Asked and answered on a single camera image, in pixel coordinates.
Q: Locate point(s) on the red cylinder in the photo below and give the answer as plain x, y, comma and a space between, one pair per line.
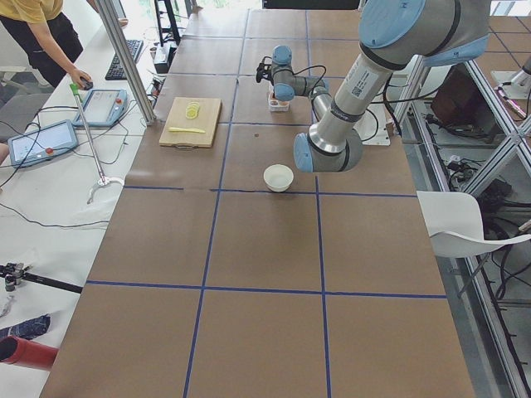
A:
21, 352

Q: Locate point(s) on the aluminium frame post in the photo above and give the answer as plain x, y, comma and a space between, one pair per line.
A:
110, 20

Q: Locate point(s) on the far blue teach pendant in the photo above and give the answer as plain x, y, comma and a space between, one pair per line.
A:
103, 108

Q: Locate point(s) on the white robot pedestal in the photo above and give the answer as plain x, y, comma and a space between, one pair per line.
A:
372, 127

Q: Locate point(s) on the black tripod clamp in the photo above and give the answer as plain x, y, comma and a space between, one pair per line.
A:
14, 273

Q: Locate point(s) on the blue teach pendant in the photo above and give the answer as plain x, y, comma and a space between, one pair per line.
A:
42, 144
103, 108

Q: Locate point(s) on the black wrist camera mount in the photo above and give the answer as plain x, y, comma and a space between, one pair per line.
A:
264, 71

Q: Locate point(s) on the white chair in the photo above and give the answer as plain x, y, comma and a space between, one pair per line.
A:
454, 224

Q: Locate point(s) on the yellow lemon slices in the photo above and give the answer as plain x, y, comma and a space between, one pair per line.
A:
192, 110

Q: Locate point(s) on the white bowl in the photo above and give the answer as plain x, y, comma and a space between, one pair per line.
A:
278, 177

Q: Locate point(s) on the black power box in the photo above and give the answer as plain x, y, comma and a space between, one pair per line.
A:
163, 56

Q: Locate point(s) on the yellow plastic knife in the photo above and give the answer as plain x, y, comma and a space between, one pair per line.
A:
185, 130

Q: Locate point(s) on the wooden cutting board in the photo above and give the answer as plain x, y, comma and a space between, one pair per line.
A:
207, 120

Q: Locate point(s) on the clear plastic egg box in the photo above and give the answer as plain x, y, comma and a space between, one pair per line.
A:
275, 105

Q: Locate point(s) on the near blue teach pendant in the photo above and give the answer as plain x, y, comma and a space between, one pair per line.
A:
42, 144

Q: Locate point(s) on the grabber stick green handle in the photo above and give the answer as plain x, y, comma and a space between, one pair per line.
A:
103, 180

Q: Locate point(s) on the black computer mouse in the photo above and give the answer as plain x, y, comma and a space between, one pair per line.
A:
86, 85

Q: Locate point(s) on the person in yellow shirt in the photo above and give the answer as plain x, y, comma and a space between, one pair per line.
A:
47, 36

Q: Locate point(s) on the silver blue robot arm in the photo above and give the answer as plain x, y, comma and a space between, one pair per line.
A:
390, 34

